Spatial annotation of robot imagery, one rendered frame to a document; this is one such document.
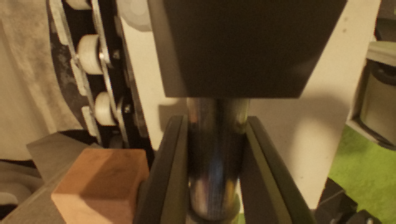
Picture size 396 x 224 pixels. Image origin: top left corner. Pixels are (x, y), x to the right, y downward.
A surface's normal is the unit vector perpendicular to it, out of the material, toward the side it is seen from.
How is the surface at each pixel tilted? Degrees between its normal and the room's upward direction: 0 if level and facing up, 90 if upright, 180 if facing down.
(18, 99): 0
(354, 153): 0
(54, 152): 90
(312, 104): 0
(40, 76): 67
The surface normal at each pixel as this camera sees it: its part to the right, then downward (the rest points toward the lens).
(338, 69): -0.03, 0.50
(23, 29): 0.76, 0.35
